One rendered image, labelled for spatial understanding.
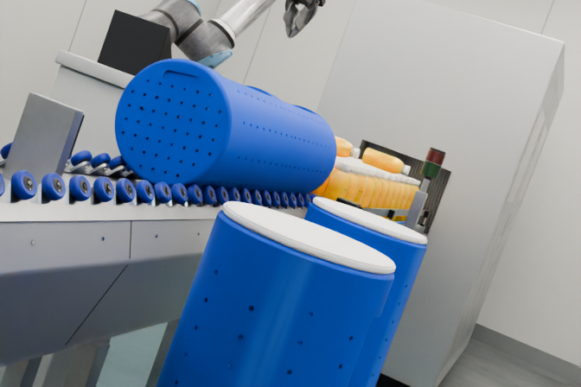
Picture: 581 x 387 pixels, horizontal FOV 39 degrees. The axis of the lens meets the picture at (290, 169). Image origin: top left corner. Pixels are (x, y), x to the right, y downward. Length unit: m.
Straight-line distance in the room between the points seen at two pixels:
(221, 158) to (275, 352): 0.71
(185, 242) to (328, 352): 0.69
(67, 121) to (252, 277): 0.47
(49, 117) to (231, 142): 0.47
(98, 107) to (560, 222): 4.88
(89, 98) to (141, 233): 0.87
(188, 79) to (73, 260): 0.57
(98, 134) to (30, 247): 1.10
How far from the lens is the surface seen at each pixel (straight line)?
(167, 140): 1.82
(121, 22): 2.50
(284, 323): 1.14
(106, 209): 1.49
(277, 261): 1.12
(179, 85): 1.82
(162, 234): 1.68
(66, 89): 2.45
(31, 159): 1.46
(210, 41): 2.57
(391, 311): 1.84
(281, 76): 7.30
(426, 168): 2.93
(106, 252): 1.50
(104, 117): 2.37
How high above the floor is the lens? 1.19
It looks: 3 degrees down
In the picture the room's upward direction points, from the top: 20 degrees clockwise
